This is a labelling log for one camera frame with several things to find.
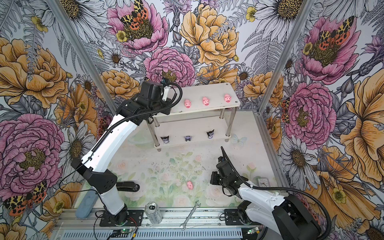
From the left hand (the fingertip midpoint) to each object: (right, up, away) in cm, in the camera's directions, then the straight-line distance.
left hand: (166, 105), depth 74 cm
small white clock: (+52, -41, +10) cm, 67 cm away
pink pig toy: (+11, -43, +9) cm, 45 cm away
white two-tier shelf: (+15, +5, +6) cm, 17 cm away
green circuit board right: (+42, -59, -2) cm, 72 cm away
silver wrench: (+15, -51, +4) cm, 53 cm away
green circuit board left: (-19, -59, -2) cm, 62 cm away
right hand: (+23, -41, +13) cm, 49 cm away
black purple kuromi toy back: (+23, -15, +20) cm, 34 cm away
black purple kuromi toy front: (+9, -18, +20) cm, 28 cm away
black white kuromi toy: (-4, -18, +18) cm, 26 cm away
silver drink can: (-4, -46, -10) cm, 47 cm away
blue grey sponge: (-40, -49, +2) cm, 63 cm away
